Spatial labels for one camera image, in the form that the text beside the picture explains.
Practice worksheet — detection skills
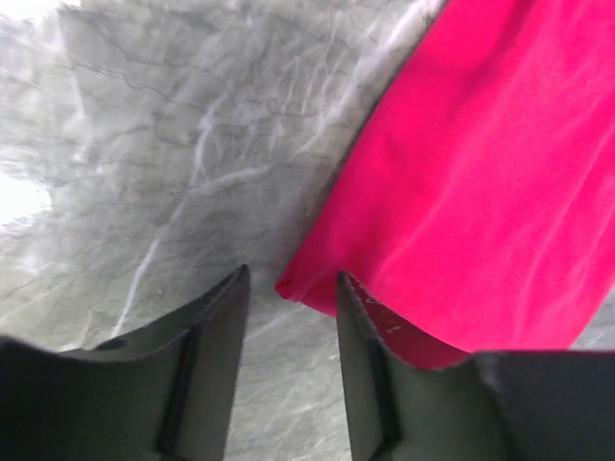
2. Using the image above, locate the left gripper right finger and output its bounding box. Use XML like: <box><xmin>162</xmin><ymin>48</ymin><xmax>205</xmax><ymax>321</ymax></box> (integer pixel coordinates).
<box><xmin>336</xmin><ymin>273</ymin><xmax>614</xmax><ymax>460</ymax></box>

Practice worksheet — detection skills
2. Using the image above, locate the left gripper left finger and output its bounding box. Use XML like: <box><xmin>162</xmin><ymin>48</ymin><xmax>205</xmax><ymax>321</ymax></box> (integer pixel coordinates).
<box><xmin>1</xmin><ymin>266</ymin><xmax>250</xmax><ymax>460</ymax></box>

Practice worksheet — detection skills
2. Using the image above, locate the magenta t shirt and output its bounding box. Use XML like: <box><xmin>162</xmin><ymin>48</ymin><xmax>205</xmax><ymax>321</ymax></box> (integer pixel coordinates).
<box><xmin>275</xmin><ymin>1</ymin><xmax>614</xmax><ymax>368</ymax></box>

